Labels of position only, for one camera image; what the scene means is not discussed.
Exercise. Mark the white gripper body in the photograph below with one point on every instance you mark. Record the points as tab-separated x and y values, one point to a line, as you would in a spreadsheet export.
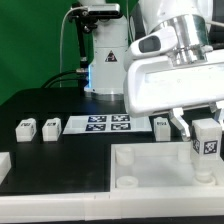
153	84

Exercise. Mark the white left fence rail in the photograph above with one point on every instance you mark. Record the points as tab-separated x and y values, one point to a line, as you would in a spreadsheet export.
5	165

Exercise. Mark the white front fence rail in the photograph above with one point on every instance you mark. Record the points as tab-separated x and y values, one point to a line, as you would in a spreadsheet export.
108	206

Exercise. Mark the black camera on mount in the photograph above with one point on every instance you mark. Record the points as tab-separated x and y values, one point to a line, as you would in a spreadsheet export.
95	12

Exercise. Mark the white square table top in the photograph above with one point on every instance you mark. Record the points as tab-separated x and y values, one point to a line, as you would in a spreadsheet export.
160	179

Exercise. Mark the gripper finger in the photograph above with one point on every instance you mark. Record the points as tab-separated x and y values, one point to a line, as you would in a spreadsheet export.
176	117
217	108

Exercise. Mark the white fence rail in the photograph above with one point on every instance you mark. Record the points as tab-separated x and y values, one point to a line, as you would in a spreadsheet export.
108	206
5	165

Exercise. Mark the black camera stand pole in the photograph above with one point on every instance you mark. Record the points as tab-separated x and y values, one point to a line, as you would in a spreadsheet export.
82	51

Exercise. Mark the white marker sheet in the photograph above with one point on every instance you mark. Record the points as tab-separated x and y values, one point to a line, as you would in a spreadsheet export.
112	123

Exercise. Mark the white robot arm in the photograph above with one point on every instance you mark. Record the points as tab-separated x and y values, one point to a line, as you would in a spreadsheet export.
190	20

